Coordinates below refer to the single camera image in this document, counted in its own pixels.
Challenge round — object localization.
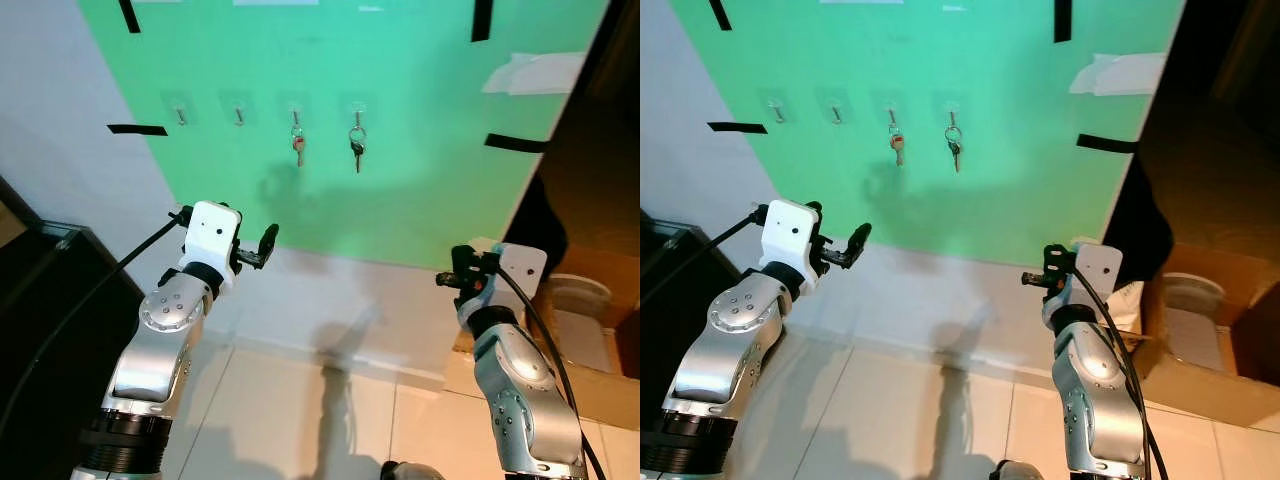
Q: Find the white ceramic fixture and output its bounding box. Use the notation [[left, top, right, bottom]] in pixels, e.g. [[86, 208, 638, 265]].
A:
[[1158, 271, 1228, 369], [547, 274, 615, 373]]

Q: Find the black cabinet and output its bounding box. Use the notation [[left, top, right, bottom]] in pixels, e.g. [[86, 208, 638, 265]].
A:
[[640, 208, 749, 473], [0, 175, 148, 480]]

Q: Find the brown cardboard box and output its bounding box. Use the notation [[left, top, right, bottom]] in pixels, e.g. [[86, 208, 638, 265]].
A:
[[444, 238, 641, 433], [1128, 242, 1280, 434]]

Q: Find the dark wooden door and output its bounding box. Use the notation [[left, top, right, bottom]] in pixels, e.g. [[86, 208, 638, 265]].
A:
[[1100, 0, 1280, 301], [503, 0, 641, 293]]

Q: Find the white paper tape patch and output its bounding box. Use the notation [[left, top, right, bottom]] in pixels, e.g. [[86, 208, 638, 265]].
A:
[[1067, 51, 1168, 98], [482, 51, 590, 97]]

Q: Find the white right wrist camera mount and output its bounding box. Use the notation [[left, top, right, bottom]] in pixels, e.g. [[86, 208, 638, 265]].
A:
[[1073, 242, 1125, 307], [496, 242, 550, 313]]

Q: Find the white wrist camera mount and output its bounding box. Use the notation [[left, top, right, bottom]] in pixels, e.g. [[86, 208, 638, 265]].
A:
[[496, 242, 550, 313], [181, 201, 244, 292], [1073, 242, 1125, 307], [756, 199, 823, 293]]

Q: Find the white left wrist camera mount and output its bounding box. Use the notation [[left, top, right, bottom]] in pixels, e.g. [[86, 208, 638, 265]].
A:
[[756, 199, 823, 293], [181, 201, 244, 292]]

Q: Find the green wall board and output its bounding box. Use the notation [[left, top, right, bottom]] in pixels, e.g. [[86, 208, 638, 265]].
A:
[[78, 0, 612, 272], [665, 0, 1187, 269]]

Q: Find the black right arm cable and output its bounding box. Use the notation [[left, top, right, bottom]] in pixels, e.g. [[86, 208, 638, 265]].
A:
[[490, 262, 608, 480], [1070, 262, 1169, 480]]

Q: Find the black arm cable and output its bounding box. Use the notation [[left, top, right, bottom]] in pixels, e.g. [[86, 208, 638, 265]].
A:
[[640, 205, 769, 306], [1070, 262, 1169, 480], [490, 262, 608, 480], [0, 206, 193, 436]]

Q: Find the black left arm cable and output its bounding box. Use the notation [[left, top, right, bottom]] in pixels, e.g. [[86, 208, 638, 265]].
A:
[[0, 206, 193, 436], [640, 205, 769, 306]]

